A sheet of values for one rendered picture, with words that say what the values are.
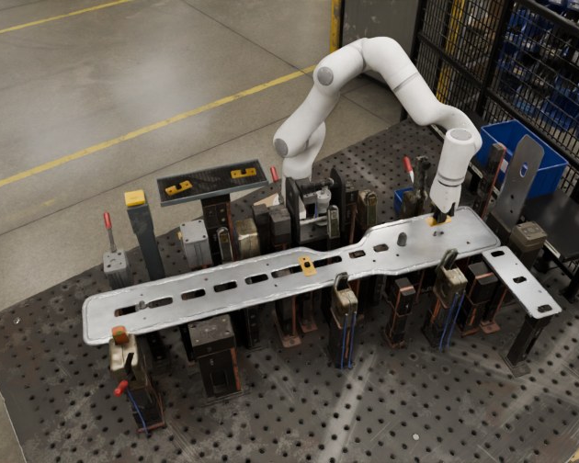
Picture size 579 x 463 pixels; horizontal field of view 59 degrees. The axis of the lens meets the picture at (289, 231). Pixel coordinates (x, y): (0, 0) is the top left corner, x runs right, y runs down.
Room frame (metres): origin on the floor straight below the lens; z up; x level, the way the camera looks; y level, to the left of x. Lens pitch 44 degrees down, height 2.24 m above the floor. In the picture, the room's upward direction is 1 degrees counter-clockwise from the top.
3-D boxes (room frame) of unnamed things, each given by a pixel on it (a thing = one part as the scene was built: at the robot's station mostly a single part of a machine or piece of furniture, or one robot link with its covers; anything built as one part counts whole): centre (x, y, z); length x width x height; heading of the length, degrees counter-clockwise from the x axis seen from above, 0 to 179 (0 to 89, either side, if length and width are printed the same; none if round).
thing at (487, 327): (1.10, -0.71, 0.84); 0.11 x 0.06 x 0.29; 17
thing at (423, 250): (1.10, -0.04, 1.00); 1.38 x 0.22 x 0.02; 107
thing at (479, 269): (1.09, -0.63, 0.84); 0.11 x 0.10 x 0.28; 17
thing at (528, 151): (1.32, -0.76, 1.17); 0.12 x 0.01 x 0.34; 17
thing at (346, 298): (0.97, -0.16, 0.87); 0.12 x 0.09 x 0.35; 17
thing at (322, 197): (1.34, -0.09, 0.94); 0.18 x 0.13 x 0.49; 107
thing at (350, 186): (1.39, -0.21, 0.91); 0.07 x 0.05 x 0.42; 17
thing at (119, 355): (0.77, 0.45, 0.88); 0.15 x 0.11 x 0.36; 17
